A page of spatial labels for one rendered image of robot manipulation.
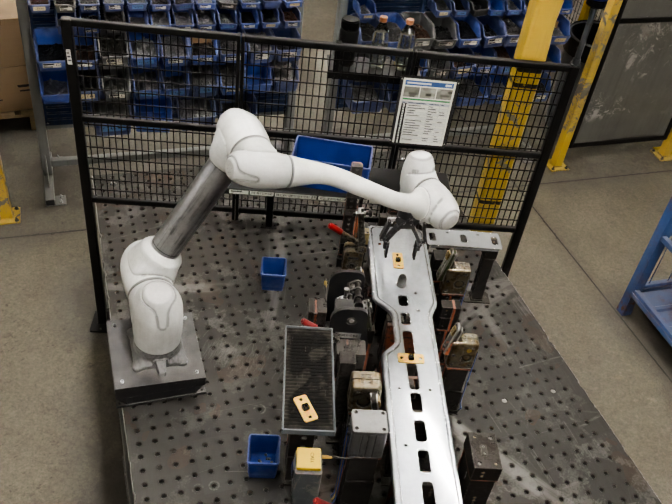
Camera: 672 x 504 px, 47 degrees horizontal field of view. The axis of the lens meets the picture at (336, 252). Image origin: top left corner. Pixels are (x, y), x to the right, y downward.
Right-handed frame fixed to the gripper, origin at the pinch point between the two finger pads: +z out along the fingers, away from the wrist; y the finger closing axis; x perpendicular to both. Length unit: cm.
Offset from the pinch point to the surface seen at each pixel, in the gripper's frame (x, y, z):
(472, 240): 15.1, 29.7, 4.9
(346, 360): -57, -22, -5
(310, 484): -99, -32, -5
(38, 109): 165, -177, 57
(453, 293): -7.4, 20.7, 11.8
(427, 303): -20.8, 8.3, 4.7
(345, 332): -45, -22, -4
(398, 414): -68, -6, 4
